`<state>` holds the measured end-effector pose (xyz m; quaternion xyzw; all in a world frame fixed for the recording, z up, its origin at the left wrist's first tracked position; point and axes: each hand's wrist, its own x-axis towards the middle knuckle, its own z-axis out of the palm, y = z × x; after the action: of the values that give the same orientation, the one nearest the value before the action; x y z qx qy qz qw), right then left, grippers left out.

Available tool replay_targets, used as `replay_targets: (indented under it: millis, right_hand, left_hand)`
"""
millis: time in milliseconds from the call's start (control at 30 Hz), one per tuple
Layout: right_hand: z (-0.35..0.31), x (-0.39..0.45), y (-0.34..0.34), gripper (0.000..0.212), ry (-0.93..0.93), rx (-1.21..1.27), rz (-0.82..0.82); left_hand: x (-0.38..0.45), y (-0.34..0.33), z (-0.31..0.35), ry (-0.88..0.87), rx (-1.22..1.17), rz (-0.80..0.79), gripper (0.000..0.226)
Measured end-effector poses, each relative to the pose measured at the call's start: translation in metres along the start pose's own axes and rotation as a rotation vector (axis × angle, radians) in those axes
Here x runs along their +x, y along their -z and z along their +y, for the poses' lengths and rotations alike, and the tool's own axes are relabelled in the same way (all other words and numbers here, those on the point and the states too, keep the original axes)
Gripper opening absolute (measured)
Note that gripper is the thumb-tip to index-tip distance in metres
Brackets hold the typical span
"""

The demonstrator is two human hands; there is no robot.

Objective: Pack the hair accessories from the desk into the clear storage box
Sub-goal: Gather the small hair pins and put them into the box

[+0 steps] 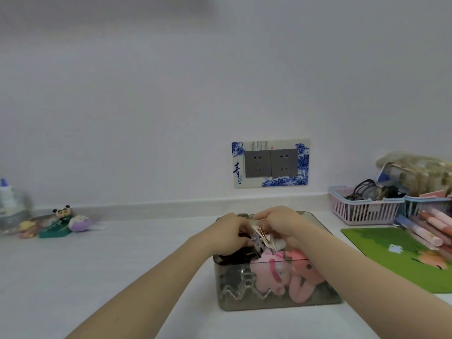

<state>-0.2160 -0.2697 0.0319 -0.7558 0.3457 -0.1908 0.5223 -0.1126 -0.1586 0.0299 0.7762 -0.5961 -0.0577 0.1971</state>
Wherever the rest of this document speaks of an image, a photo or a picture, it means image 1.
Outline blue floral socket frame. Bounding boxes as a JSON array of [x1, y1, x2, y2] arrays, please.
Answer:
[[231, 138, 311, 189]]

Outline purple white plush ball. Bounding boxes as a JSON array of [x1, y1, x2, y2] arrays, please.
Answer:
[[69, 214, 93, 233]]

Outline clear plastic bottle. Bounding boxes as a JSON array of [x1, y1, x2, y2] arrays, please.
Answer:
[[0, 194, 32, 234]]

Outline pink beaver plush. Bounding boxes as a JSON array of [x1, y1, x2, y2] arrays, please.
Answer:
[[285, 247, 326, 303]]

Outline transparent grey storage box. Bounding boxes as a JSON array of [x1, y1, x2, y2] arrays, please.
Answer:
[[212, 210, 344, 312]]

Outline dark framed eyeglasses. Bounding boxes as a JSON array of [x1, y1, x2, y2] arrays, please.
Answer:
[[344, 178, 407, 202]]

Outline green desk mat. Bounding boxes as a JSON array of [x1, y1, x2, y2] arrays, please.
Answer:
[[340, 226, 452, 294]]

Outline white bottle with blue cap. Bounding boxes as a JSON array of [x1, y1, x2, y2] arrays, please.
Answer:
[[0, 178, 16, 210]]

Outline person's left hand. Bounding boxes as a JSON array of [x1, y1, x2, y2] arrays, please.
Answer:
[[192, 212, 256, 258]]

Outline clear wavy hair claw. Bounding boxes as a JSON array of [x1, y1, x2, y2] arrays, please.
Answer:
[[218, 264, 273, 305]]

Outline person's right forearm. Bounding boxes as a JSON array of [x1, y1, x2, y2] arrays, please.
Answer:
[[300, 226, 452, 339]]

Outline pink plastic basket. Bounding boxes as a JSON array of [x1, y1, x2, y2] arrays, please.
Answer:
[[328, 186, 406, 226]]

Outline small yellow figurine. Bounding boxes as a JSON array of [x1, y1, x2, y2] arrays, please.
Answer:
[[18, 220, 38, 239]]

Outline grey wall socket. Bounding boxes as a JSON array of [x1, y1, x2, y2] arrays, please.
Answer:
[[244, 150, 272, 179], [270, 148, 299, 177]]

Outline panda figurine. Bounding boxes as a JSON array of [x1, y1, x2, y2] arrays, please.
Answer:
[[53, 204, 75, 222]]

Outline person's left forearm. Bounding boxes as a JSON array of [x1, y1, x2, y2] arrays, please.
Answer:
[[65, 240, 216, 339]]

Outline blue plastic basket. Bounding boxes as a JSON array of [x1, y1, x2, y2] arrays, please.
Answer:
[[402, 195, 452, 219]]

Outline person's right hand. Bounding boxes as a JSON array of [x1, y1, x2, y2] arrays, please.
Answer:
[[253, 205, 320, 250]]

